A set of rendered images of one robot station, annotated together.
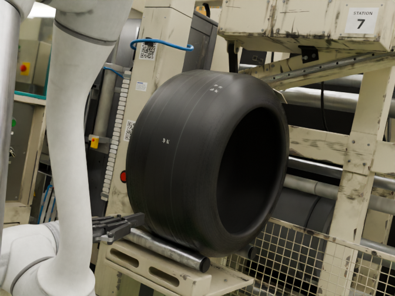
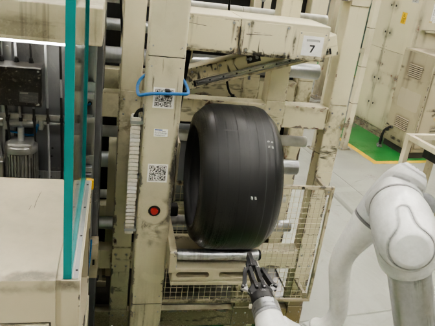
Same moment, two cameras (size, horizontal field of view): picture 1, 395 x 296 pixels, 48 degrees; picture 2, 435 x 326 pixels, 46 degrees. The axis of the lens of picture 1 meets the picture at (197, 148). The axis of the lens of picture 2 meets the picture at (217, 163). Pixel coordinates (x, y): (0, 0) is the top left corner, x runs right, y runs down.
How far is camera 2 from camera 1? 1.58 m
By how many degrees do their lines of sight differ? 51
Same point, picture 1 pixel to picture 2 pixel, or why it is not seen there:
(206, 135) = (280, 185)
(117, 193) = (148, 225)
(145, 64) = (162, 112)
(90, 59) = not seen: hidden behind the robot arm
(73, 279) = not seen: outside the picture
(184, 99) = (254, 160)
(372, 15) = (320, 43)
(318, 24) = (280, 47)
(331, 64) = (271, 65)
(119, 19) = not seen: hidden behind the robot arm
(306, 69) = (251, 68)
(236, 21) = (202, 38)
